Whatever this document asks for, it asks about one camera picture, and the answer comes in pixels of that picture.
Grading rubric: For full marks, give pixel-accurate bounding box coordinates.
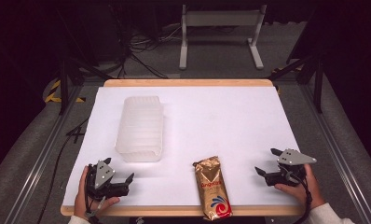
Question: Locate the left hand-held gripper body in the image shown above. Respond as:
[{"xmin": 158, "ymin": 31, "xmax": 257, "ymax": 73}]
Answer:
[{"xmin": 86, "ymin": 160, "xmax": 130, "ymax": 202}]

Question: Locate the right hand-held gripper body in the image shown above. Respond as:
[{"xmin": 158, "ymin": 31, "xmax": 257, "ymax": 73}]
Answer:
[{"xmin": 263, "ymin": 148, "xmax": 318, "ymax": 188}]

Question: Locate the person's left hand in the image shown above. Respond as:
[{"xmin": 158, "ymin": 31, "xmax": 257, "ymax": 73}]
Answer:
[{"xmin": 74, "ymin": 165, "xmax": 121, "ymax": 220}]

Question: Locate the person's right hand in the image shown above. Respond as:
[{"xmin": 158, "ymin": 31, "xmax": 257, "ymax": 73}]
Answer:
[{"xmin": 274, "ymin": 163, "xmax": 326, "ymax": 210}]

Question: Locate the translucent plastic container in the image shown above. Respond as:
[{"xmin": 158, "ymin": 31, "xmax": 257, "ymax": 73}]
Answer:
[{"xmin": 114, "ymin": 95, "xmax": 164, "ymax": 163}]

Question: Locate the gold foil packet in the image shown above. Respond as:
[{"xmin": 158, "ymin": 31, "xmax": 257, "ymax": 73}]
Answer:
[{"xmin": 192, "ymin": 155, "xmax": 233, "ymax": 222}]

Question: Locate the white table sheet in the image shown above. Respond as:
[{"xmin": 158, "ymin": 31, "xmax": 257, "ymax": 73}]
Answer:
[{"xmin": 62, "ymin": 86, "xmax": 300, "ymax": 207}]

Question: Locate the black tripod stand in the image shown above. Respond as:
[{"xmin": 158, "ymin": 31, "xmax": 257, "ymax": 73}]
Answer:
[
  {"xmin": 267, "ymin": 55, "xmax": 325, "ymax": 115},
  {"xmin": 54, "ymin": 8, "xmax": 114, "ymax": 116}
]

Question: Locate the yellow and black floor tape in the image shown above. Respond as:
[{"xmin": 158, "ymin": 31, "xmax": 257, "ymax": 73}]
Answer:
[{"xmin": 44, "ymin": 79, "xmax": 87, "ymax": 104}]

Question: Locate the wooden table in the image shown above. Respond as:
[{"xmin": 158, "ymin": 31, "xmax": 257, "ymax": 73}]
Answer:
[{"xmin": 60, "ymin": 78, "xmax": 305, "ymax": 217}]

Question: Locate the left hand-held gripper cable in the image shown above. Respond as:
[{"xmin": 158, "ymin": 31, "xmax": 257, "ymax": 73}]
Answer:
[{"xmin": 84, "ymin": 174, "xmax": 106, "ymax": 224}]

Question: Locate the hand-held gripper cable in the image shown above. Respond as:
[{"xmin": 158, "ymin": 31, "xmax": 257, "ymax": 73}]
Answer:
[
  {"xmin": 294, "ymin": 173, "xmax": 314, "ymax": 224},
  {"xmin": 84, "ymin": 174, "xmax": 106, "ymax": 224}
]

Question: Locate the aluminium floor rail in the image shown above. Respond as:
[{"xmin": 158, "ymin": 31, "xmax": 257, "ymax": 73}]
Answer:
[
  {"xmin": 299, "ymin": 83, "xmax": 371, "ymax": 224},
  {"xmin": 3, "ymin": 85, "xmax": 84, "ymax": 224}
]

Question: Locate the right hand-held gripper cable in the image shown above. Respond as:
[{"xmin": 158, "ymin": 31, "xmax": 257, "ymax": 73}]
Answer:
[{"xmin": 294, "ymin": 173, "xmax": 314, "ymax": 224}]

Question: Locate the black floor cable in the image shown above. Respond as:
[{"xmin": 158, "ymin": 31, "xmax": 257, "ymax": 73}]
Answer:
[{"xmin": 36, "ymin": 117, "xmax": 90, "ymax": 224}]

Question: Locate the bundle of floor cables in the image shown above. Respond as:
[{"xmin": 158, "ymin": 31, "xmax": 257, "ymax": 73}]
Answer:
[{"xmin": 110, "ymin": 4, "xmax": 187, "ymax": 79}]

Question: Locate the white metal stand frame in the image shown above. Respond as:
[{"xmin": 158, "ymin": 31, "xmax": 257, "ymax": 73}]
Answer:
[{"xmin": 178, "ymin": 4, "xmax": 268, "ymax": 71}]

